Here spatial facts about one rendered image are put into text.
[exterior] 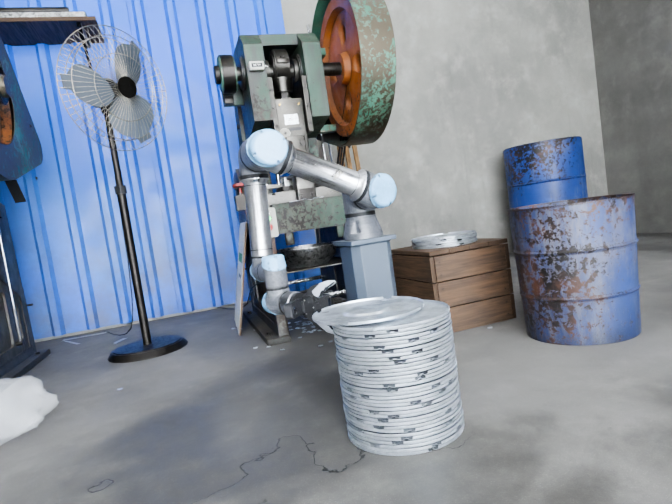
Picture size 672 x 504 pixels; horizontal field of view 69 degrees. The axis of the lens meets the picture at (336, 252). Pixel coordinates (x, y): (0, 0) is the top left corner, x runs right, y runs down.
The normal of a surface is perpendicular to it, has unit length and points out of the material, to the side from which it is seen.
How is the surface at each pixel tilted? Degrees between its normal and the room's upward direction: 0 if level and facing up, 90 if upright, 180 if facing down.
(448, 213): 90
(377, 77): 113
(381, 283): 90
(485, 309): 90
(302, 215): 90
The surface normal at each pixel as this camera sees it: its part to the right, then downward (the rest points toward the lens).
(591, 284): -0.22, 0.14
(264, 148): 0.30, -0.03
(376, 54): 0.33, 0.21
